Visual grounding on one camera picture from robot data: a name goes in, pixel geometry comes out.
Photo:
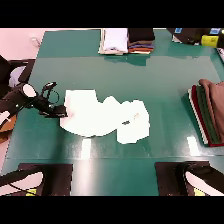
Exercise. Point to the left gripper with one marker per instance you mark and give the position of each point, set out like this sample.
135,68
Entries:
53,111

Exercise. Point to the white T-shirt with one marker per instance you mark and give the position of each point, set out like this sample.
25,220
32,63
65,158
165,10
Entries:
96,116

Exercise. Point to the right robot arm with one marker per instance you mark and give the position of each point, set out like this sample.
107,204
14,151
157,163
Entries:
203,178

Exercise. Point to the white folded garment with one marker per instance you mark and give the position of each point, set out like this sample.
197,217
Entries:
115,40

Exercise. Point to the heap of clothes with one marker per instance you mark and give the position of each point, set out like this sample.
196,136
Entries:
141,47

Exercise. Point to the black garment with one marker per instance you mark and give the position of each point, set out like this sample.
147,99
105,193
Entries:
141,34

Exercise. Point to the red garment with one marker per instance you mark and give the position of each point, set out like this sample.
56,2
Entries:
197,106

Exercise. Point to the green garment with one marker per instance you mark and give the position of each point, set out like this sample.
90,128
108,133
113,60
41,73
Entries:
203,110

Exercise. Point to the yellow box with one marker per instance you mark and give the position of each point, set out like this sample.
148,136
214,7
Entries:
210,40

